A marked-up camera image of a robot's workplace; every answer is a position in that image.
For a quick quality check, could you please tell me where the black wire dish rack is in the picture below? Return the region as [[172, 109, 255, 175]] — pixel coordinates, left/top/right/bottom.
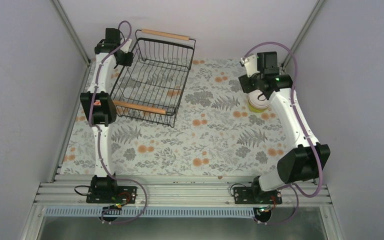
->
[[110, 28, 196, 127]]

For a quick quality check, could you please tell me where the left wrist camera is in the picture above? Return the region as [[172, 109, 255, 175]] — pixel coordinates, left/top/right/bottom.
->
[[119, 38, 133, 53]]

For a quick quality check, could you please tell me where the perforated cable duct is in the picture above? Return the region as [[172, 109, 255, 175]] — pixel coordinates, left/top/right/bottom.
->
[[43, 206, 254, 218]]

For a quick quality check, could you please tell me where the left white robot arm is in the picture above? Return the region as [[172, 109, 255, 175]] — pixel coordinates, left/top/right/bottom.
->
[[80, 28, 132, 203]]

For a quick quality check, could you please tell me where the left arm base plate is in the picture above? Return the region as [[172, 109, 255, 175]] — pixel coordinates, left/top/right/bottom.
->
[[86, 186, 137, 205]]

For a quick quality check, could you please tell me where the floral tablecloth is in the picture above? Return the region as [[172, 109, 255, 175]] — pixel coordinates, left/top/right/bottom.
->
[[59, 56, 309, 177]]

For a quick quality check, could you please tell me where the yellow-green bowl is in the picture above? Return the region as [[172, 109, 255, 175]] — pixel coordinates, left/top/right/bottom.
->
[[248, 103, 270, 113]]

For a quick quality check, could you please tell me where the white ceramic bowl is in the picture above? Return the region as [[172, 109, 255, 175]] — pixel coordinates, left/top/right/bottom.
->
[[247, 90, 270, 107]]

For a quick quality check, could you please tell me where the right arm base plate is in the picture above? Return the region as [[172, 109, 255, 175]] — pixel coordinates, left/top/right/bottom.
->
[[233, 186, 283, 205]]

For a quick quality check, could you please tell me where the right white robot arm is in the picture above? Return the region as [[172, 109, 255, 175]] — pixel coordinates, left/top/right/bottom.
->
[[238, 51, 331, 204]]

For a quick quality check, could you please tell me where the aluminium rail frame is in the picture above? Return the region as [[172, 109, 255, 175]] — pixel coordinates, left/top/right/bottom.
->
[[21, 174, 343, 240]]

